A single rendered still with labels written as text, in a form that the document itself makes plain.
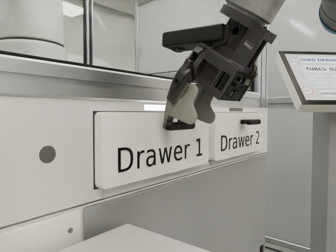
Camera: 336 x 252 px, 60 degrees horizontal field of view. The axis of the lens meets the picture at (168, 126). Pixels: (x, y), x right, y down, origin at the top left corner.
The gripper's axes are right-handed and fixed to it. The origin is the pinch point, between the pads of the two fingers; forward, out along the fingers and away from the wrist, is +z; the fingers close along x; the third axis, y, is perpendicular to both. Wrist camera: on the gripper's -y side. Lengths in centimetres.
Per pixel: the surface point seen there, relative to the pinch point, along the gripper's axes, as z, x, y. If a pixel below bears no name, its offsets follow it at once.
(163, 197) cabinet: 13.7, 1.2, 5.8
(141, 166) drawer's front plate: 6.8, -6.6, 3.2
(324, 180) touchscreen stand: 19, 97, 21
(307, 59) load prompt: -19, 94, -14
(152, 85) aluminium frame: -3.2, -2.1, -5.7
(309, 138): 21, 166, -4
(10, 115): 1.1, -25.8, -3.0
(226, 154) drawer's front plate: 7.8, 22.5, 3.9
